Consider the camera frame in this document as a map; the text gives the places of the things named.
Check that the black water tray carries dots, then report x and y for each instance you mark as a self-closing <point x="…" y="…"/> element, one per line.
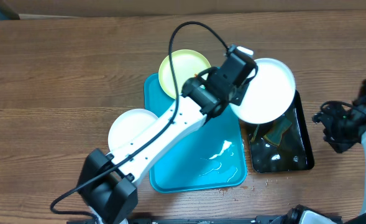
<point x="294" y="152"/>

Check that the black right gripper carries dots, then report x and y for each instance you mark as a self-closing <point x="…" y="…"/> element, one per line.
<point x="324" y="119"/>

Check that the pink white plate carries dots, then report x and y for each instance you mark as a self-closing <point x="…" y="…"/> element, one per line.
<point x="129" y="125"/>

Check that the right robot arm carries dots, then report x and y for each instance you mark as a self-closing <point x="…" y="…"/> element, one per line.
<point x="362" y="215"/>

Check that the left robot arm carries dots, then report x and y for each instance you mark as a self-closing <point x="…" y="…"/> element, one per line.
<point x="108" y="182"/>

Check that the green yellow sponge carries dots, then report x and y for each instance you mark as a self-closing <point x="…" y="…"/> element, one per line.
<point x="272" y="132"/>

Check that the green rimmed plate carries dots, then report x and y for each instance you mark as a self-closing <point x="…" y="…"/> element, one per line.
<point x="186" y="63"/>

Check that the teal plastic tray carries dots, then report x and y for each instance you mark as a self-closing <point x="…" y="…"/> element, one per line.
<point x="211" y="157"/>

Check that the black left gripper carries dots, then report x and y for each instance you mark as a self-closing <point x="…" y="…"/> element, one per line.
<point x="240" y="97"/>

